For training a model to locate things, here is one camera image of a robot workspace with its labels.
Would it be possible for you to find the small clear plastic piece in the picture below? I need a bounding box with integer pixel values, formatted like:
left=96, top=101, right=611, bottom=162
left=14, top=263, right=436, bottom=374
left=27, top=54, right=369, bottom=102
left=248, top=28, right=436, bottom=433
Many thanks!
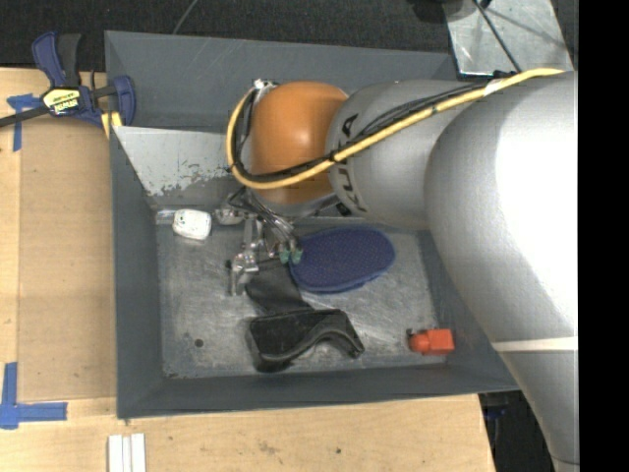
left=213, top=206, right=246, bottom=227

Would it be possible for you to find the grey metal bin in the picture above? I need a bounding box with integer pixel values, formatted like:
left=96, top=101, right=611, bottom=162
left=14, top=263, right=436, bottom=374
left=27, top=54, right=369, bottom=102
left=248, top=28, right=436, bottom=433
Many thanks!
left=103, top=29, right=521, bottom=420

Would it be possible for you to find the white rounded box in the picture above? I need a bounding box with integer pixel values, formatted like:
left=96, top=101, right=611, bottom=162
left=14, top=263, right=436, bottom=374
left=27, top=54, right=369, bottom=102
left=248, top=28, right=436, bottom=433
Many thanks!
left=171, top=207, right=213, bottom=242

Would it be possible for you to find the black curved holder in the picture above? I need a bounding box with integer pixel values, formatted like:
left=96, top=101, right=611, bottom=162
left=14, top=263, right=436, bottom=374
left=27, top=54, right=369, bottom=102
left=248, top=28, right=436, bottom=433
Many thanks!
left=244, top=307, right=367, bottom=375

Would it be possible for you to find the blue dotted oval pad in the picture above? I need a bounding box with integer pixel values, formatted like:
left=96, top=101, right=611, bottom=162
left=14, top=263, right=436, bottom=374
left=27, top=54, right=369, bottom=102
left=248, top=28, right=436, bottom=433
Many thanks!
left=288, top=225, right=397, bottom=295

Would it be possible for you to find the pale wood board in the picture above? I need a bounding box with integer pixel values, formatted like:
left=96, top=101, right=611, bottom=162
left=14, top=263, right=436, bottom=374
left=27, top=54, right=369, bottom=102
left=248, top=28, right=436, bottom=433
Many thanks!
left=17, top=69, right=120, bottom=404

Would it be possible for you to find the orange-red small block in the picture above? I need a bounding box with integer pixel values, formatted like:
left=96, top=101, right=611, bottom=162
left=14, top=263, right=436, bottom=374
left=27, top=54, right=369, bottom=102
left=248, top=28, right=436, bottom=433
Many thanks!
left=406, top=327, right=456, bottom=357

